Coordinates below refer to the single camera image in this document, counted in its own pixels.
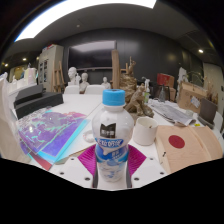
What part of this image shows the flat round red coaster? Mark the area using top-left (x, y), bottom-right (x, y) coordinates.
top-left (168, 134), bottom-right (186, 150)

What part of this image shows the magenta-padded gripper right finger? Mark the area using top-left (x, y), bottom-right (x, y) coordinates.
top-left (126, 143), bottom-right (168, 189)

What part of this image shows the long ceiling light strip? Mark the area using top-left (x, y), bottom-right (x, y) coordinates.
top-left (14, 0), bottom-right (158, 43)

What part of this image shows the black wall screen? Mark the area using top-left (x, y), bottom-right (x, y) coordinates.
top-left (67, 40), bottom-right (118, 70)

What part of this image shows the thin black flat box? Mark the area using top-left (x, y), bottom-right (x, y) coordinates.
top-left (13, 83), bottom-right (45, 107)

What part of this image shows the blue-capped white drink bottle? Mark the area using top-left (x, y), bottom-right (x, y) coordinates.
top-left (91, 88), bottom-right (135, 184)

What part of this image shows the white ceramic mug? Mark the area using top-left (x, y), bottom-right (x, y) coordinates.
top-left (132, 116), bottom-right (159, 147)

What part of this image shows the purple holographic board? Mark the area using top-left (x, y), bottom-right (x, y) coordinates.
top-left (17, 109), bottom-right (89, 164)

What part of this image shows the brown cardboard box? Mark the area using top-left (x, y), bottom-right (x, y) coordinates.
top-left (176, 81), bottom-right (208, 114)

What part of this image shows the red box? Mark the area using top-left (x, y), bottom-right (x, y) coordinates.
top-left (156, 72), bottom-right (175, 88)

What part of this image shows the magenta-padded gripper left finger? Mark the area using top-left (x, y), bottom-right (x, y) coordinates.
top-left (49, 143), bottom-right (99, 189)

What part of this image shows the large white plaster bust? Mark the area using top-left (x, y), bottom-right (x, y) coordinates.
top-left (67, 66), bottom-right (82, 87)

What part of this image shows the grey printed newspaper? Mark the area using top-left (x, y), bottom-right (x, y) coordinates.
top-left (148, 99), bottom-right (198, 127)

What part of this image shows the white cabinet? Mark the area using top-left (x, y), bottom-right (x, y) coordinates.
top-left (37, 44), bottom-right (64, 93)

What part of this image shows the golden sculpture on wooden board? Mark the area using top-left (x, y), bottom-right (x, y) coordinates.
top-left (111, 49), bottom-right (155, 118)

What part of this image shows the small white plaster bust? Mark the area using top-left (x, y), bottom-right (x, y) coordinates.
top-left (100, 76), bottom-right (112, 90)
top-left (79, 72), bottom-right (90, 94)

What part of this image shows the white plaster figure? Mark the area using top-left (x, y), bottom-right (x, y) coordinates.
top-left (178, 66), bottom-right (189, 84)

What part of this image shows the green-labelled white spray bottle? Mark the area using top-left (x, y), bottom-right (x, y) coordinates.
top-left (143, 78), bottom-right (151, 104)

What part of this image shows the wooden easel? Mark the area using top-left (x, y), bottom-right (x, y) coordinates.
top-left (51, 60), bottom-right (66, 94)

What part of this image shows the white canvas panel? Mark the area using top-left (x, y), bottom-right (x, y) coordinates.
top-left (0, 77), bottom-right (31, 164)

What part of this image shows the white chair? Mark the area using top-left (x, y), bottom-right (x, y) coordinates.
top-left (84, 84), bottom-right (106, 95)
top-left (63, 84), bottom-right (81, 95)

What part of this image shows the thick black flat box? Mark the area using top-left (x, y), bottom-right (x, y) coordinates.
top-left (14, 91), bottom-right (64, 120)

